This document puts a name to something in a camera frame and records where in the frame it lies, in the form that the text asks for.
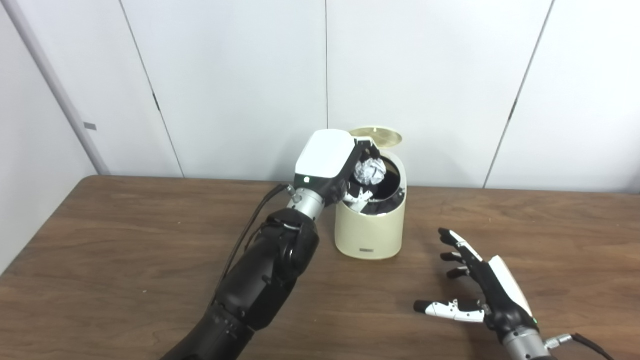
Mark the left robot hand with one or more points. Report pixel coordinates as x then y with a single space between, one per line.
322 155

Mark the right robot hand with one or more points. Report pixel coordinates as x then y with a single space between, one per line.
500 295

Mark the white paper ball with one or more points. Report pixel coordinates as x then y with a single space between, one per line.
371 171

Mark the cream round bin lid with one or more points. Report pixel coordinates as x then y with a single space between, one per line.
385 136

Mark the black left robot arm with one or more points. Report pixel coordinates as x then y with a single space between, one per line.
260 280

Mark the black bin liner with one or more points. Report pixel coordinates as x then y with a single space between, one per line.
390 190

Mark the cream-colored bin body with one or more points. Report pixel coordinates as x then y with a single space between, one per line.
370 230

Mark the small grey wall label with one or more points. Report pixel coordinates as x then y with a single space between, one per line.
90 126

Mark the grey vertical wall post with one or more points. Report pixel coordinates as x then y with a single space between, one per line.
55 80

